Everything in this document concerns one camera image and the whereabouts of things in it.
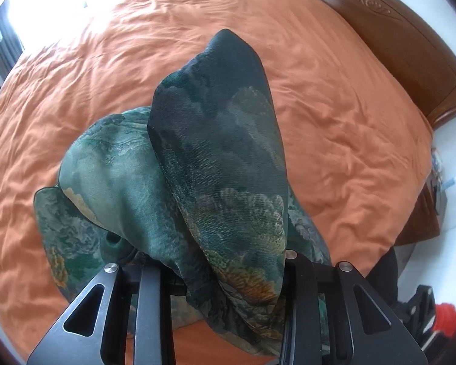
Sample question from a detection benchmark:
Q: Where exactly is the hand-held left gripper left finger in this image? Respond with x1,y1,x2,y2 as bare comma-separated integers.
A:
26,262,175,365

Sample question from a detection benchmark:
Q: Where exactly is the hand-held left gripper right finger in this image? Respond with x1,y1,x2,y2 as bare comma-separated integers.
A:
279,249,428,365

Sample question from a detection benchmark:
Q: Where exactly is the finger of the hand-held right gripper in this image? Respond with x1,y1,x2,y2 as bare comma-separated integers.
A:
401,284,437,354

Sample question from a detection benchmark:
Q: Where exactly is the green printed dress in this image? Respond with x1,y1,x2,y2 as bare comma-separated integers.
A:
33,28,333,356

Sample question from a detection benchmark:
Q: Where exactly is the red cloth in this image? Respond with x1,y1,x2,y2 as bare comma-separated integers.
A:
435,302,456,337

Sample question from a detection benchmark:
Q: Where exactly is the bedside table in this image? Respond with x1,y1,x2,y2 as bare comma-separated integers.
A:
429,146,456,221

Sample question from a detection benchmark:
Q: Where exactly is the orange bedspread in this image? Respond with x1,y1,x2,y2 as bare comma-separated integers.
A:
0,0,441,365

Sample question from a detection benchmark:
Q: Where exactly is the carved wooden headboard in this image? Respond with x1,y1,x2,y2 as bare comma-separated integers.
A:
270,0,456,130

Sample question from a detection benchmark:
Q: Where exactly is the grey curtain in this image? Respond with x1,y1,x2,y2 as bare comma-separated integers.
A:
0,0,25,84

